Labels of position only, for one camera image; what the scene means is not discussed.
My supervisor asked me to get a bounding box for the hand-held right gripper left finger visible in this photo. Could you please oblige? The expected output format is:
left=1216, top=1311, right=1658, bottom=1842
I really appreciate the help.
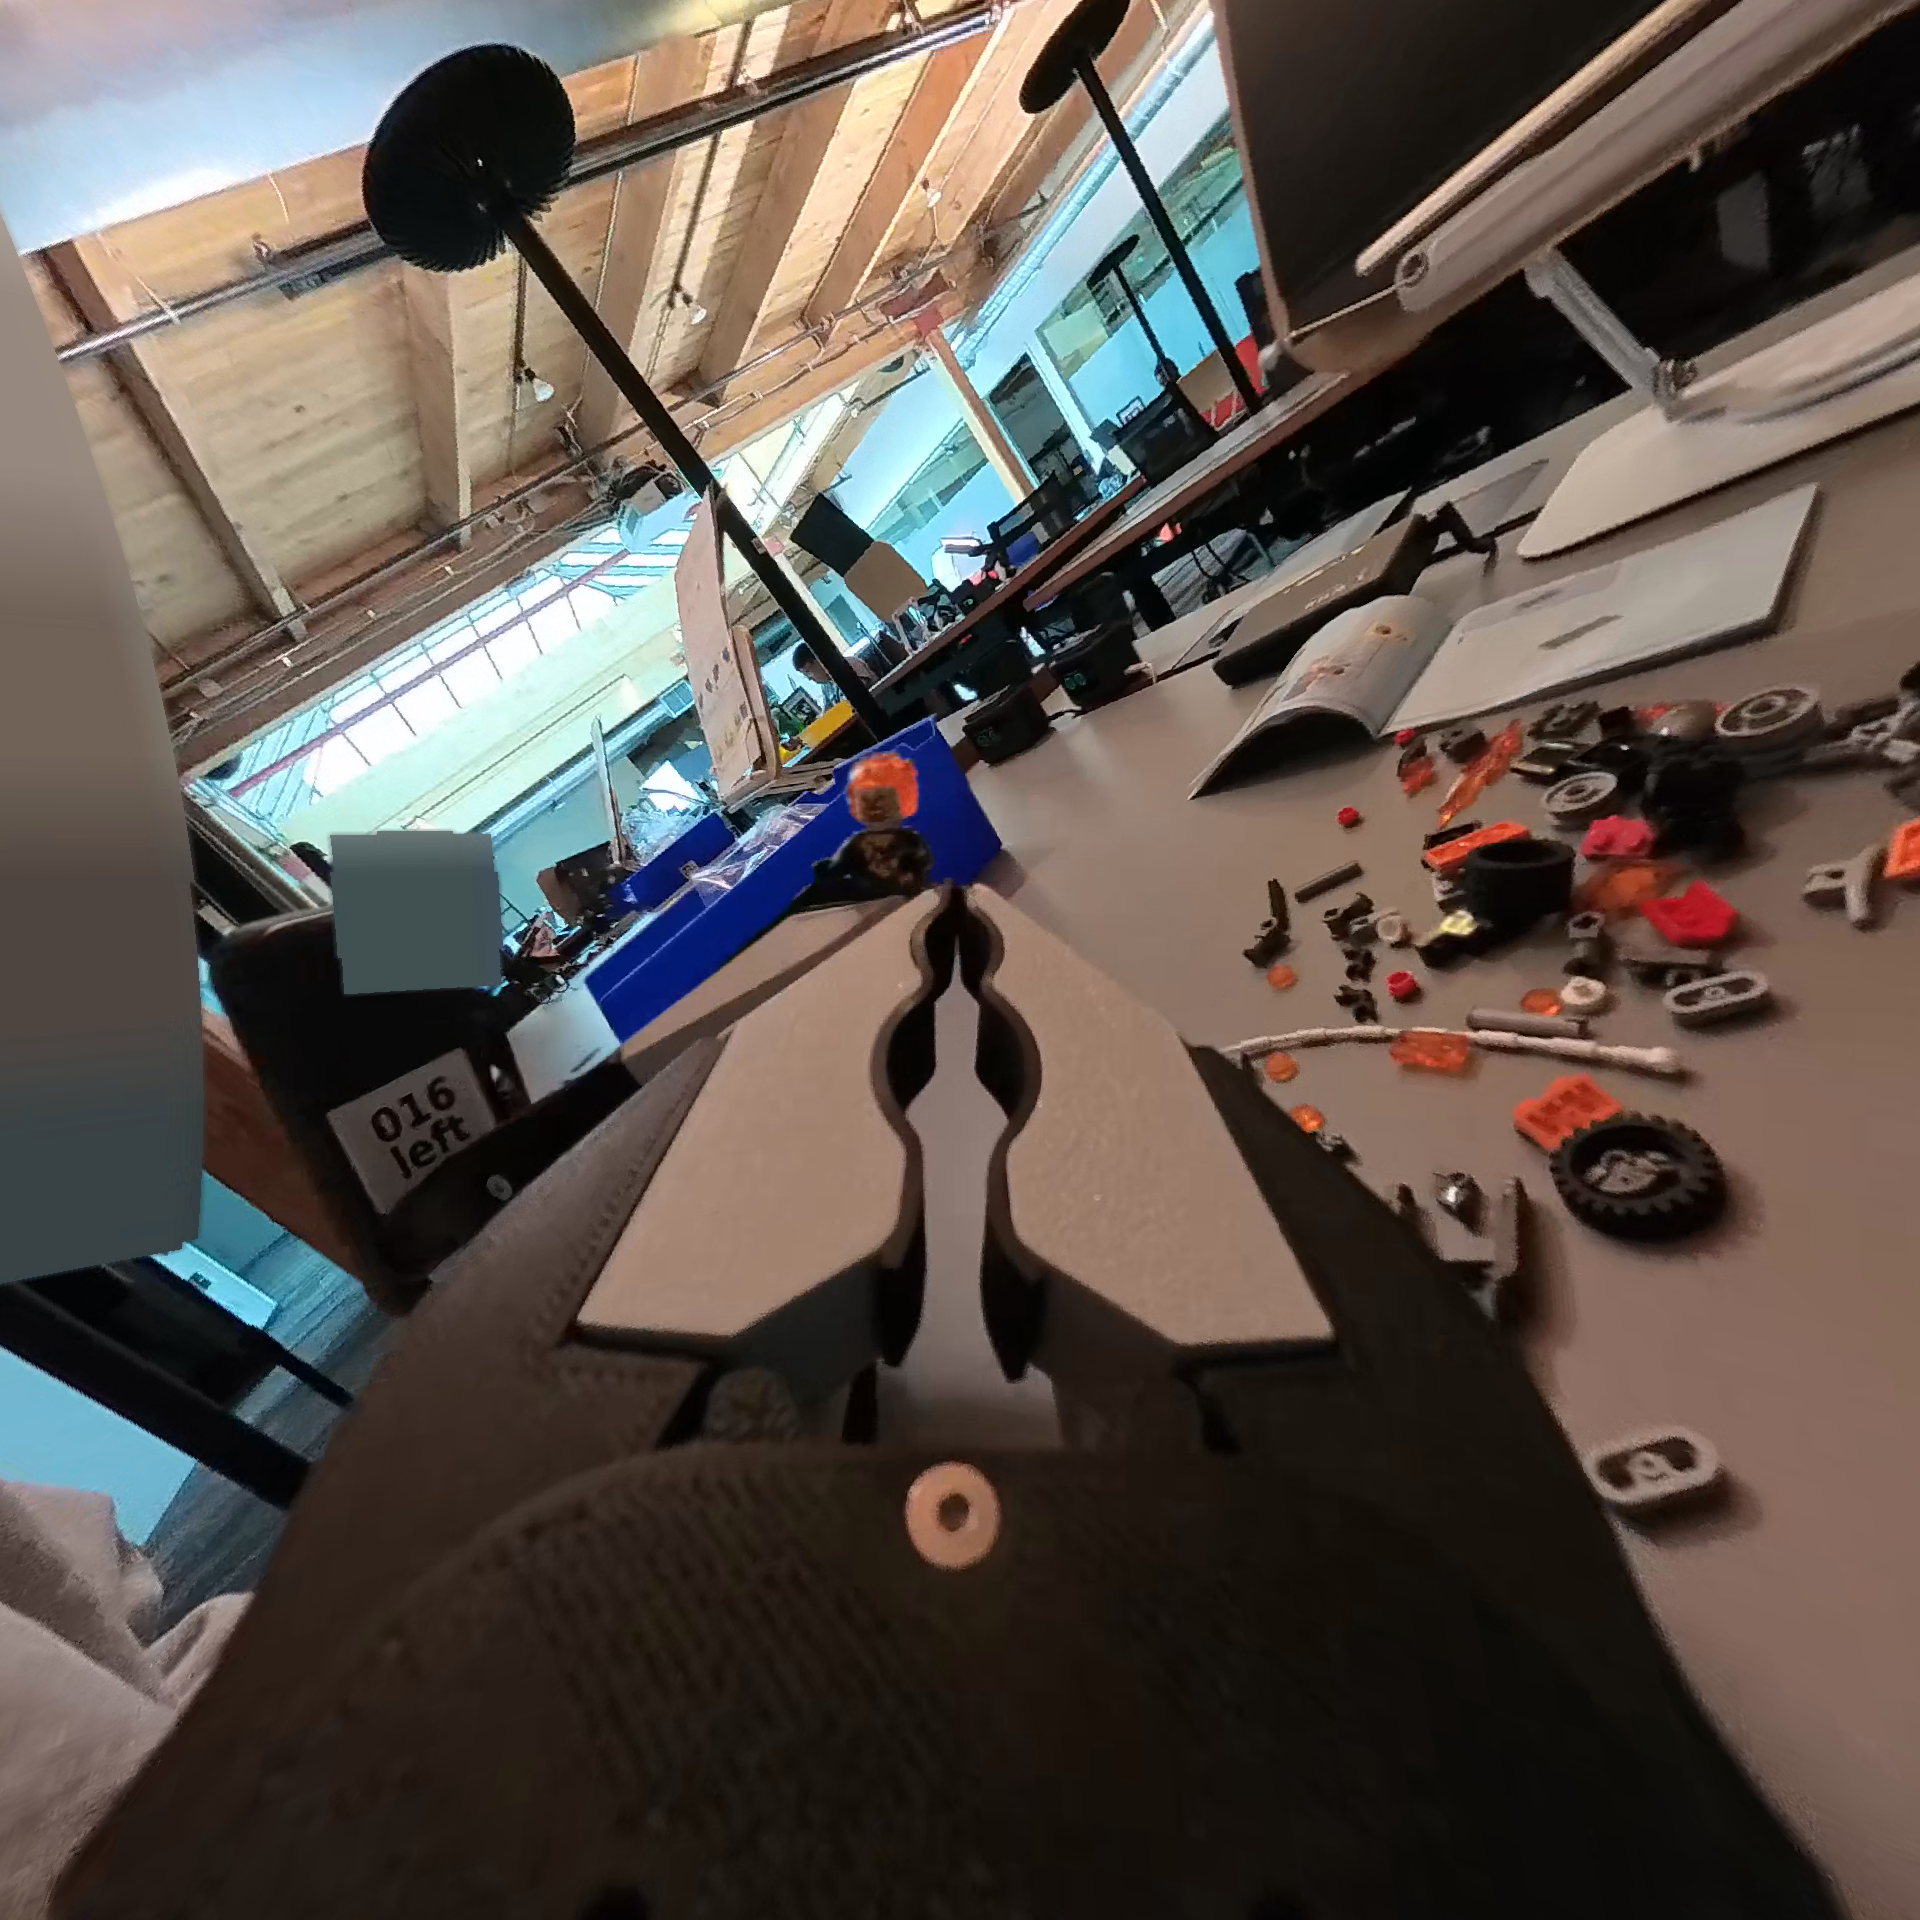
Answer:
left=574, top=885, right=962, bottom=1438

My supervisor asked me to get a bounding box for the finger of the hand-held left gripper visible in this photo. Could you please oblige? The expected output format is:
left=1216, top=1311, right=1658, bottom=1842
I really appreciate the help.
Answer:
left=618, top=885, right=917, bottom=1086

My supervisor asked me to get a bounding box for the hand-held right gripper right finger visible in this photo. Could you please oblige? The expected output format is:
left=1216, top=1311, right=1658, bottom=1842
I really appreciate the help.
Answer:
left=960, top=885, right=1336, bottom=1443

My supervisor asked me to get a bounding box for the black lego minifigure orange head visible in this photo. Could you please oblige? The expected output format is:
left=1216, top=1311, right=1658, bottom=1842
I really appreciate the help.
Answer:
left=810, top=750, right=939, bottom=910

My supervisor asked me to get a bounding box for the orange square lego tile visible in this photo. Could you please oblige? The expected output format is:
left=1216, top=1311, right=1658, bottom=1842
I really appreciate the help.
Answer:
left=1510, top=1074, right=1624, bottom=1150

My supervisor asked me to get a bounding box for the black lego tyre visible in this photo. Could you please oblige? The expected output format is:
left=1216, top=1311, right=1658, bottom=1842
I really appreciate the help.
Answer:
left=1463, top=838, right=1576, bottom=924

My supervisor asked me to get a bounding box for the black lego wheel with tyre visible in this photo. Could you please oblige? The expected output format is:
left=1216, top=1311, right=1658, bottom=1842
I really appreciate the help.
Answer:
left=1549, top=1117, right=1727, bottom=1242

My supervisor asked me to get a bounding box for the large orange lego flame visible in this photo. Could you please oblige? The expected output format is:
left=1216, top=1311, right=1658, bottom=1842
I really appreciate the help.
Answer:
left=1437, top=719, right=1524, bottom=828

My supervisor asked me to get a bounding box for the pile of loose lego pieces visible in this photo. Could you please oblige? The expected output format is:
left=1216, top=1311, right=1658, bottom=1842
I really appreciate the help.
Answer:
left=1237, top=682, right=1920, bottom=1249

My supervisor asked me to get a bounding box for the lego instruction booklet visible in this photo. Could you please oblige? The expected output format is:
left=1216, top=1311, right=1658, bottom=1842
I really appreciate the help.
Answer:
left=1188, top=481, right=1823, bottom=801

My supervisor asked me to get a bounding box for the blue plastic bin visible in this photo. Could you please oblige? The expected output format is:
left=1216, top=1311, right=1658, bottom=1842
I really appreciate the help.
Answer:
left=582, top=718, right=1004, bottom=1045

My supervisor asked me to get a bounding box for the wooden pegboard panel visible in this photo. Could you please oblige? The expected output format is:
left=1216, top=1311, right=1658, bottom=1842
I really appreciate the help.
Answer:
left=675, top=503, right=840, bottom=811

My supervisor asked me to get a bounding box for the black cylindrical device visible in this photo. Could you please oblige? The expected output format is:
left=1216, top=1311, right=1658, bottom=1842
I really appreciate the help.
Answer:
left=1048, top=621, right=1142, bottom=706
left=960, top=682, right=1051, bottom=769

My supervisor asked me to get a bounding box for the black flat box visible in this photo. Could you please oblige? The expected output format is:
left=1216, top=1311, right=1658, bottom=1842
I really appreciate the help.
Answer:
left=1206, top=509, right=1442, bottom=689

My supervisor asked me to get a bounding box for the black pole with round disc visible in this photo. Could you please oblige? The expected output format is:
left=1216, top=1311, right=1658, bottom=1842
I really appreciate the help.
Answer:
left=1019, top=0, right=1264, bottom=409
left=363, top=45, right=890, bottom=741

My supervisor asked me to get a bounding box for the white monitor stand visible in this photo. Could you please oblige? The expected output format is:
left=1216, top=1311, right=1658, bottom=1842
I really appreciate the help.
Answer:
left=1357, top=141, right=1920, bottom=565

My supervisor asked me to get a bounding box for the computer monitor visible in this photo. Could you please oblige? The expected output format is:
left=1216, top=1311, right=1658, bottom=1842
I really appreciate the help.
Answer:
left=1206, top=0, right=1920, bottom=378

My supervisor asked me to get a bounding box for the white lego string piece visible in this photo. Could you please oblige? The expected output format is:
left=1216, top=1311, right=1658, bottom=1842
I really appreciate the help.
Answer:
left=1223, top=1023, right=1685, bottom=1078

